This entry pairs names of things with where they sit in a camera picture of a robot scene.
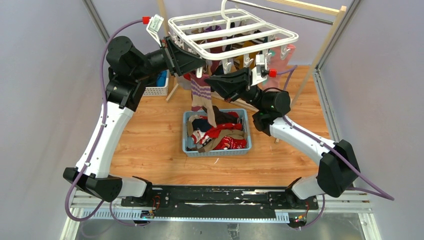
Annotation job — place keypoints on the grey sock orange cuff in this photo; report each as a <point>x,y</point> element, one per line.
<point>184,81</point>

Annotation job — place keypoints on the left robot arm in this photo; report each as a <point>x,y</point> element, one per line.
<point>129,72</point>

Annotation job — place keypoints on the white plastic basket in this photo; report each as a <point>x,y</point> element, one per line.
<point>152,90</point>

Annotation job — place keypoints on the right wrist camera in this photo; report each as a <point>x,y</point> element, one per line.
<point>263,68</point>

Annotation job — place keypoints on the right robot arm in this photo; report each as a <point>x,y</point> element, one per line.
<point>336,161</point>

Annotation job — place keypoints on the blue plastic basket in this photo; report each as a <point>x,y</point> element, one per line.
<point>217,152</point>

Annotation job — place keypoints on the blue cloth in basket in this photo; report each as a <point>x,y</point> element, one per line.
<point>161,79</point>

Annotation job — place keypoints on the pink green sock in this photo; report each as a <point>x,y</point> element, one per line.
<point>279,60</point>

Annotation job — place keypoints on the wooden rack frame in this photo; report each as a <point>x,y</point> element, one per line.
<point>314,42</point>

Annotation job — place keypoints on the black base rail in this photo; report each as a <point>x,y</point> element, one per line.
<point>221,202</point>

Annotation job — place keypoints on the beige maroon striped sock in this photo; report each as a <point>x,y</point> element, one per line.
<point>201,97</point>

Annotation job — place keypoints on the navy blue sock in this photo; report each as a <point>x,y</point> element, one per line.
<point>219,71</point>

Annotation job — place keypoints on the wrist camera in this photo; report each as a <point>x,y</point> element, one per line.
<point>153,26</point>
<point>263,68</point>

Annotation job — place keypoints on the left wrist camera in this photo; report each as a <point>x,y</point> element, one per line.
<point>153,26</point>

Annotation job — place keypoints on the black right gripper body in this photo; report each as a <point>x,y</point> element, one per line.
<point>250,90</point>

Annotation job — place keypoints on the pile of socks in basket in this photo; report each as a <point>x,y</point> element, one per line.
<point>230,132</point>

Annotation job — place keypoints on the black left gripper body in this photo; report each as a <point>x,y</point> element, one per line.
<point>165,48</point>

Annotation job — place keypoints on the metal hanging rod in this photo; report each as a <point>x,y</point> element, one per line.
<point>287,13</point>

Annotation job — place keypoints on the white plastic clip hanger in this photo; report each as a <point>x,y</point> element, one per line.
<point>244,35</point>

